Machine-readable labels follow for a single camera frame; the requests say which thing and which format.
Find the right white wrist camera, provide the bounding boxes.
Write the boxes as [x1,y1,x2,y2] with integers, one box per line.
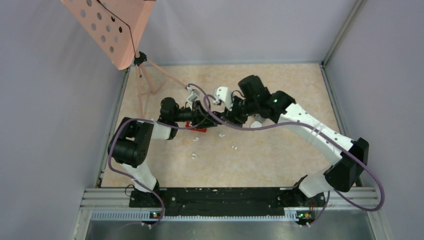
[212,86,233,111]

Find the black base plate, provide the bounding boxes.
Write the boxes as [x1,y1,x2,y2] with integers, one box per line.
[129,187,325,217]

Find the purple cable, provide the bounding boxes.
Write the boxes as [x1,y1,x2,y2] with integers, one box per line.
[107,83,220,229]
[202,94,386,228]

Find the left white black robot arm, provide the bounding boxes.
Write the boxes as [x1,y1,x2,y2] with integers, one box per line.
[107,97,218,207]

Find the aluminium front rail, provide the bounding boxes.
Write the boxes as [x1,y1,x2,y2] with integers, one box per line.
[72,187,392,240]

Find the white square earbud case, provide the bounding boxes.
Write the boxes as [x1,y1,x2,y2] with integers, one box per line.
[250,121,263,129]

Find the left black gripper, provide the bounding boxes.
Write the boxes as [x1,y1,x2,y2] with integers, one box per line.
[172,100,218,129]

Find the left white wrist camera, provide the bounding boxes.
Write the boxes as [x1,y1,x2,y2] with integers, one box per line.
[186,85,200,109]

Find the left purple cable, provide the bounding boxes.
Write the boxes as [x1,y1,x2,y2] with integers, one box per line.
[107,83,220,229]

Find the pink perforated music stand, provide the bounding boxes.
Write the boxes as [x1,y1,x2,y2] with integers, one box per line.
[62,0,187,118]

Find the red grid box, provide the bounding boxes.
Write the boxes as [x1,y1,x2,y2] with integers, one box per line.
[185,121,207,133]

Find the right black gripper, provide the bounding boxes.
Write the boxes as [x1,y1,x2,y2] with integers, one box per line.
[220,95,258,130]

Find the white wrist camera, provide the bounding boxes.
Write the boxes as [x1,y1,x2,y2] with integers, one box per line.
[212,86,233,111]
[186,85,200,109]

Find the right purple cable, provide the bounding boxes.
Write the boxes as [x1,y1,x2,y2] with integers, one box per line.
[202,94,386,228]

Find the purple glitter microphone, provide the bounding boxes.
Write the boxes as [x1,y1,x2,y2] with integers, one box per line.
[255,114,267,123]

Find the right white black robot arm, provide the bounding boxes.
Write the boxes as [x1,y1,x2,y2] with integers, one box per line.
[213,75,369,206]

